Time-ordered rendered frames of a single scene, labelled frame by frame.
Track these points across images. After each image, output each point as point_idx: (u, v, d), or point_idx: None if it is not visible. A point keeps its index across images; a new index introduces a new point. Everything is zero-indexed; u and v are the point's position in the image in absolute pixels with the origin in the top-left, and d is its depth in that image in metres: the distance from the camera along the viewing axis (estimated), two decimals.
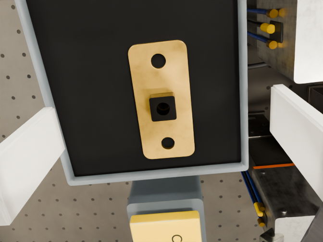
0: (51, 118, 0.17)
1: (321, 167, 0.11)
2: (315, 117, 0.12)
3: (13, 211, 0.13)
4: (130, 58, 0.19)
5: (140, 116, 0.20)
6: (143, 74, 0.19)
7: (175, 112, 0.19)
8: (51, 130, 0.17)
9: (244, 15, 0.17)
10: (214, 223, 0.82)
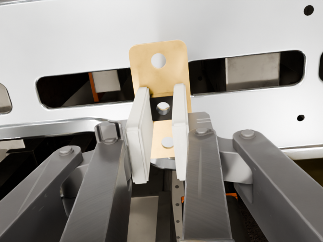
0: (148, 96, 0.19)
1: (174, 150, 0.14)
2: (176, 110, 0.15)
3: (147, 171, 0.14)
4: (130, 58, 0.19)
5: None
6: (143, 73, 0.19)
7: None
8: (149, 107, 0.19)
9: None
10: None
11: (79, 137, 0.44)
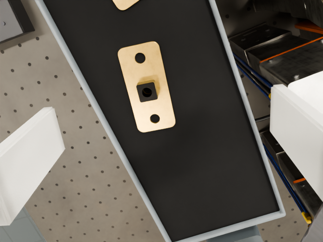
0: (51, 118, 0.17)
1: (321, 167, 0.11)
2: (315, 117, 0.12)
3: (13, 211, 0.13)
4: None
5: None
6: None
7: None
8: (51, 130, 0.17)
9: (257, 132, 0.28)
10: (273, 225, 0.91)
11: None
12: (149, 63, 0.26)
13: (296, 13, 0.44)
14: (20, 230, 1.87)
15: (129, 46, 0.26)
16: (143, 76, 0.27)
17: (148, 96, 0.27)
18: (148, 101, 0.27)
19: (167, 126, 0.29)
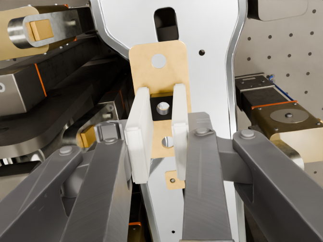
0: (148, 96, 0.19)
1: (174, 150, 0.14)
2: (176, 110, 0.15)
3: (147, 171, 0.14)
4: None
5: None
6: None
7: None
8: (149, 107, 0.19)
9: None
10: None
11: (125, 88, 0.61)
12: (170, 69, 0.19)
13: None
14: None
15: (146, 43, 0.19)
16: (160, 86, 0.20)
17: (164, 113, 0.20)
18: (164, 120, 0.20)
19: None
